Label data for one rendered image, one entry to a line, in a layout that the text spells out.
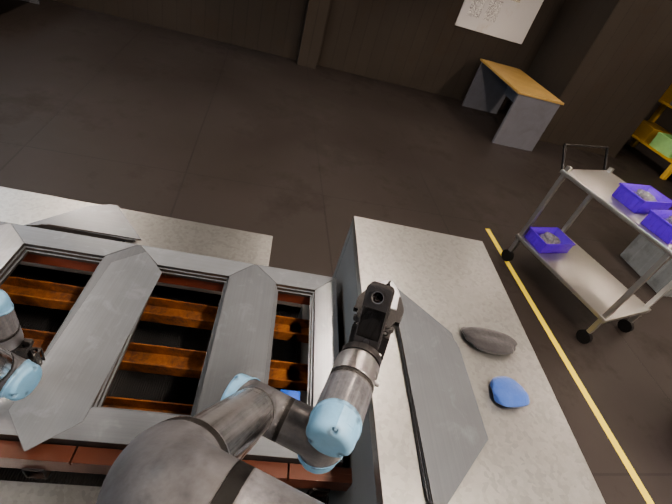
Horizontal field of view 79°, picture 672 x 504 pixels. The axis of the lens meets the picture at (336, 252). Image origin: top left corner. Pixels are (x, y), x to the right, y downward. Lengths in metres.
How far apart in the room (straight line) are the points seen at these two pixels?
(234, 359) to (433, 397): 0.62
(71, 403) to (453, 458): 0.99
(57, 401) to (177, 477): 1.04
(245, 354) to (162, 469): 1.06
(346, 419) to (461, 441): 0.61
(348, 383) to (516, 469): 0.71
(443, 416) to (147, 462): 0.93
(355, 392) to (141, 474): 0.36
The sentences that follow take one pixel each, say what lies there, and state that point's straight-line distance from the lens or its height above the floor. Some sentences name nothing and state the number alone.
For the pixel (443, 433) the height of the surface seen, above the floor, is 1.07.
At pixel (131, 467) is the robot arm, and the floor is 1.66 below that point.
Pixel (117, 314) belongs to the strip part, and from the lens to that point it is 1.50.
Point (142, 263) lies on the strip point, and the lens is 1.66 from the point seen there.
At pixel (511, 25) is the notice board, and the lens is 7.97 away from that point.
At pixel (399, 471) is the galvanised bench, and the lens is 1.10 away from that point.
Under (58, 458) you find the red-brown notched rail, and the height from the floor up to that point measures 0.83.
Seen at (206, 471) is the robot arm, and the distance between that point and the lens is 0.34.
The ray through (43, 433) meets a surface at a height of 0.85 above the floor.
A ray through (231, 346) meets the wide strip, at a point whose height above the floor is 0.85.
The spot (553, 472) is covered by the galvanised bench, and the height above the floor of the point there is 1.05.
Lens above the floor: 2.00
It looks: 39 degrees down
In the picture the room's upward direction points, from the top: 19 degrees clockwise
